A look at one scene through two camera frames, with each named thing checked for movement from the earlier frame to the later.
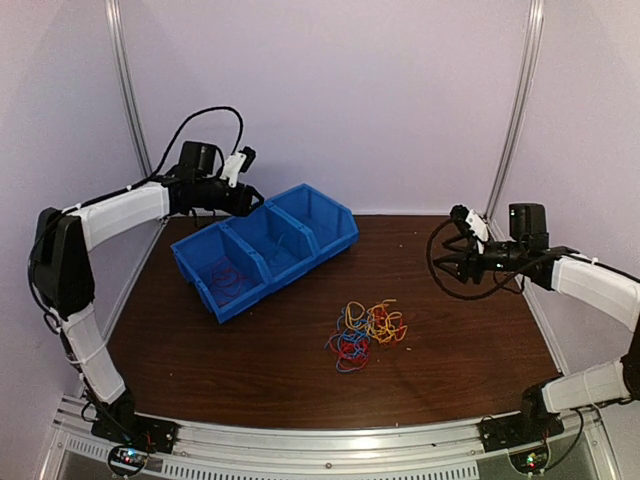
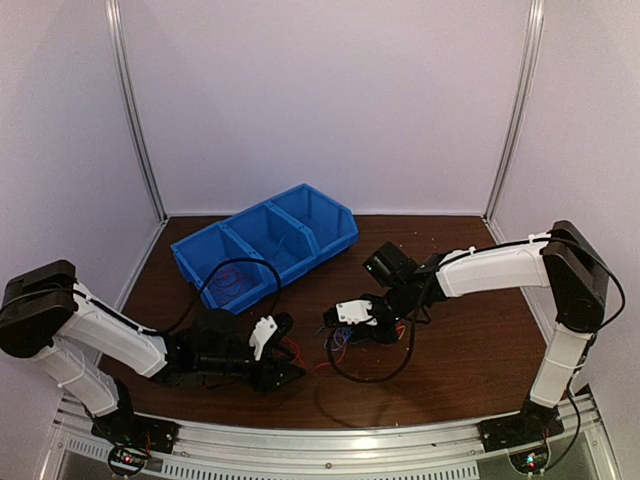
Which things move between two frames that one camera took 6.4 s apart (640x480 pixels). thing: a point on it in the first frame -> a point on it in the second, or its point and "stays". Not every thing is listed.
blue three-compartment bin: [228, 266] stays
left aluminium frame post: [114, 14] stays
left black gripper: [241, 206] -> [267, 379]
